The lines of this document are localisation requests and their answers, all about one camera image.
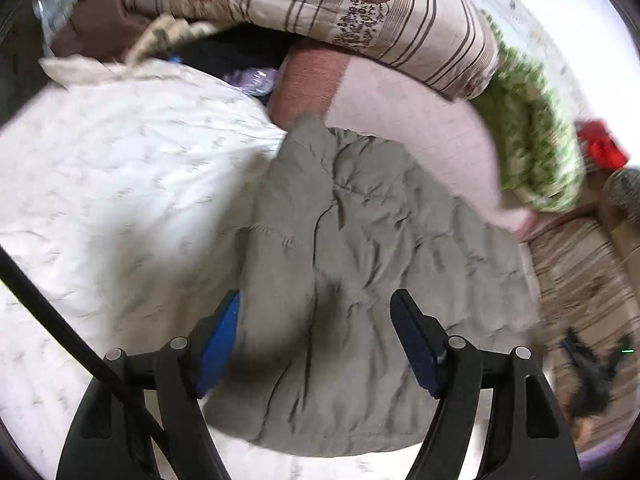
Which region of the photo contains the purple plastic packet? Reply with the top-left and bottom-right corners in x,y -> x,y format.
222,66 -> 279,99

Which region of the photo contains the cream patterned cloth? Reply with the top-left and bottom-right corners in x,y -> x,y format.
125,14 -> 221,63

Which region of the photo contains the brown cloth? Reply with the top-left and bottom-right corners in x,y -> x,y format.
50,0 -> 151,58

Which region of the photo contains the red cloth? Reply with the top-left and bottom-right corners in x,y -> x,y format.
577,120 -> 630,170

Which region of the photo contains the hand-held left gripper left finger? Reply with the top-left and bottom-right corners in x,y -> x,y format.
55,288 -> 242,480

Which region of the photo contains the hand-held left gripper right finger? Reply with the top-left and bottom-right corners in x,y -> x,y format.
389,288 -> 582,480

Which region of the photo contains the black cable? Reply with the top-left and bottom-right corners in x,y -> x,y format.
0,247 -> 171,466

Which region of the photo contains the dark cloth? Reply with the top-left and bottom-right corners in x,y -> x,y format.
172,25 -> 296,86

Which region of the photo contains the olive quilted hooded jacket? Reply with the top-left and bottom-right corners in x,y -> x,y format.
202,112 -> 540,458

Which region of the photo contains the wooden wardrobe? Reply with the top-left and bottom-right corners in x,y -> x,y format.
0,10 -> 51,126

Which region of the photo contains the printed plastic bag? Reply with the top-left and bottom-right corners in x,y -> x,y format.
32,0 -> 81,56

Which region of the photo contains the grey knit cloth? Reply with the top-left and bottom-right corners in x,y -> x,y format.
602,167 -> 640,211

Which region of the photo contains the pink bolster pillow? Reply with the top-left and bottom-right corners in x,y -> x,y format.
267,42 -> 538,236

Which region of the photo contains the white printed bed quilt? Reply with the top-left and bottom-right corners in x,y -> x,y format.
0,55 -> 551,480

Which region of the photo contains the striped beige headboard cushion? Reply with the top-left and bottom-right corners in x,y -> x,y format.
525,200 -> 640,461

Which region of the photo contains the green patterned blanket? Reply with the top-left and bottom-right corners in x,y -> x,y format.
472,12 -> 587,213

